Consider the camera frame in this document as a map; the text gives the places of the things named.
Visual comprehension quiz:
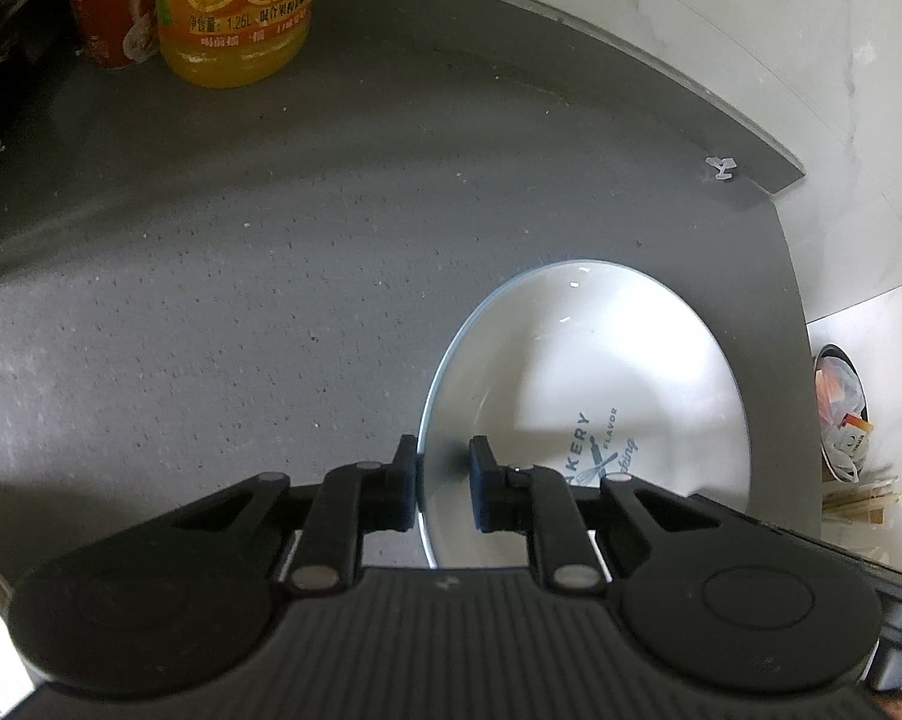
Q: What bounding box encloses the brown pot with bags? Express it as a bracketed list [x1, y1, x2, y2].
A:
[814, 344, 874, 484]

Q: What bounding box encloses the orange juice bottle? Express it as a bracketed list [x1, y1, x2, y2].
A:
[156, 0, 313, 89]

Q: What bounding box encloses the white Sweet Bakery plate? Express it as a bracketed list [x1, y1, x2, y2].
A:
[418, 260, 752, 567]

